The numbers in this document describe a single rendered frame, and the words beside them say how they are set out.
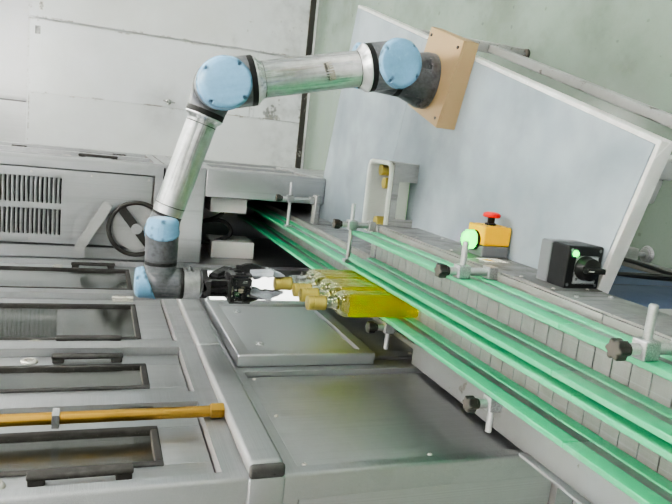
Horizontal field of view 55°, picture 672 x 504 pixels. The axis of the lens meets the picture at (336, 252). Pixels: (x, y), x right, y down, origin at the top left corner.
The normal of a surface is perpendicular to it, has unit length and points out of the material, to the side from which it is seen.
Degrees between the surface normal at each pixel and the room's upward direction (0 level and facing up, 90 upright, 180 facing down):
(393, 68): 95
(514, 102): 0
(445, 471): 90
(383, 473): 90
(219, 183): 90
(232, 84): 80
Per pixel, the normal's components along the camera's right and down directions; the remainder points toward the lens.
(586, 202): -0.94, -0.04
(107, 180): 0.33, 0.19
